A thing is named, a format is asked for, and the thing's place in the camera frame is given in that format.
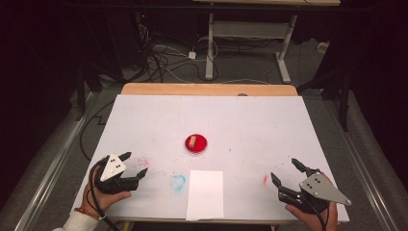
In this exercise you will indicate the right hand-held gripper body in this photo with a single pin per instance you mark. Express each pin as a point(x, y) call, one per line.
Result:
point(316, 189)

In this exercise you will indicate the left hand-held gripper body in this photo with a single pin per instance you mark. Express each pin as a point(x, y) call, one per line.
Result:
point(110, 170)

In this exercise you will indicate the small wooden stamp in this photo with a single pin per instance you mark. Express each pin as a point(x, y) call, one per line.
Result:
point(192, 141)

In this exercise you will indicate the round red ink pad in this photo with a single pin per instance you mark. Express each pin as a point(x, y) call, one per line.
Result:
point(196, 144)

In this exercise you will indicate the person's left hand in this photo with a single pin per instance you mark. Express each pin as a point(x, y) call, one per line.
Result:
point(106, 200)

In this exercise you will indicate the person's right hand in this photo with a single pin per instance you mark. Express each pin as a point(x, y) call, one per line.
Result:
point(316, 221)

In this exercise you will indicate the white paper sheet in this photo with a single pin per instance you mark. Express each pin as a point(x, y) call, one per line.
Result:
point(205, 195)

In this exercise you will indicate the black metal stand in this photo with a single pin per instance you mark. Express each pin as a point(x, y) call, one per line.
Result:
point(84, 83)
point(343, 96)

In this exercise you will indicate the wooden table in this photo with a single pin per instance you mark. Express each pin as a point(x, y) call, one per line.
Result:
point(208, 89)

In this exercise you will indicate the white power adapter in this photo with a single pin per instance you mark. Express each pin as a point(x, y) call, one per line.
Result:
point(191, 55)

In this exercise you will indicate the aluminium floor rail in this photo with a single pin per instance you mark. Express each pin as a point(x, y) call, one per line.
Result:
point(365, 173)
point(54, 166)

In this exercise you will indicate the white metal desk frame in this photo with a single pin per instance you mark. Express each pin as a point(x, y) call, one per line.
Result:
point(250, 29)

